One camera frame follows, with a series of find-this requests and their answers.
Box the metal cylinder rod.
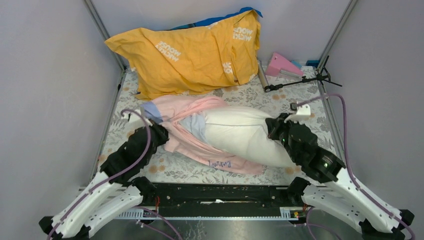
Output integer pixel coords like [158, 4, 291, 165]
[257, 59, 270, 93]

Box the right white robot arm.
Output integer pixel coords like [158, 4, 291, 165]
[265, 113, 415, 240]

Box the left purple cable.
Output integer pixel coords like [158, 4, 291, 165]
[46, 109, 185, 240]

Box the blue Elsa pillowcase pink inside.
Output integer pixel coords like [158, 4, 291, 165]
[141, 95, 263, 175]

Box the white pillow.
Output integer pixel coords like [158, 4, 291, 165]
[203, 106, 295, 168]

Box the blue cloth behind pillow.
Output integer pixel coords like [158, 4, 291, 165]
[169, 7, 263, 31]

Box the pink wedge block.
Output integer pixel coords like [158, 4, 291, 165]
[264, 52, 304, 78]

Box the yellow Mickey Mouse pillow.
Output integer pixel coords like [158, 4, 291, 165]
[105, 10, 261, 100]

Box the floral patterned mat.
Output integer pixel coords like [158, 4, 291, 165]
[97, 71, 339, 186]

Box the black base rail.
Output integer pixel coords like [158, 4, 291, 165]
[134, 182, 309, 220]

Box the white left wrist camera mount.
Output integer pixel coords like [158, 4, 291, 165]
[121, 110, 146, 129]

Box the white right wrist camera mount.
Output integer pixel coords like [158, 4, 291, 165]
[284, 103, 311, 123]

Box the black tripod stand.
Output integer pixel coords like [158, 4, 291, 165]
[263, 55, 342, 93]

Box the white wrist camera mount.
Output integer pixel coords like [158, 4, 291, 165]
[121, 110, 146, 129]
[284, 103, 311, 123]

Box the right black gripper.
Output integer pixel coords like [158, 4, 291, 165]
[265, 112, 300, 163]

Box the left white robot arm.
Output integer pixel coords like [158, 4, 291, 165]
[38, 123, 169, 240]

